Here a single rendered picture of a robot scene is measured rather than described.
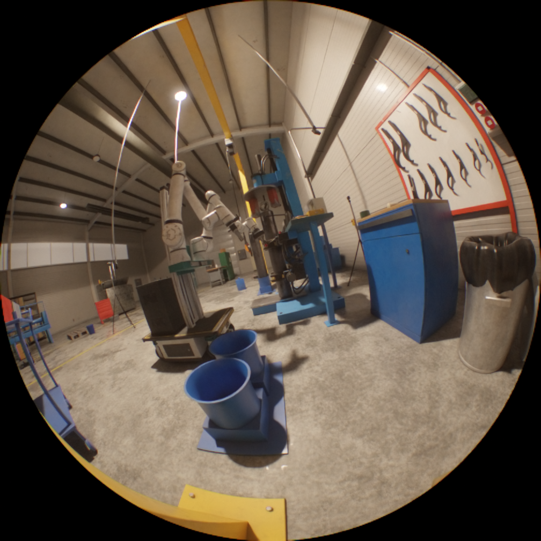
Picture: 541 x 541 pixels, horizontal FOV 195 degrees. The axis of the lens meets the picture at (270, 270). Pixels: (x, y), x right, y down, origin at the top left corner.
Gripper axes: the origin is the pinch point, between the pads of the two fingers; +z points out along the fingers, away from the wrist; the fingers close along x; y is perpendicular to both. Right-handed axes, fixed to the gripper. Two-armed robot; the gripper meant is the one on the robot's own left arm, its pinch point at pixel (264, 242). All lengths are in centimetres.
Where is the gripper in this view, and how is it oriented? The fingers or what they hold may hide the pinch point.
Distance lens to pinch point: 179.4
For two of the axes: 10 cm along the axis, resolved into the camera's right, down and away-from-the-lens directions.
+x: -8.3, 5.5, 0.6
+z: 5.5, 8.3, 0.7
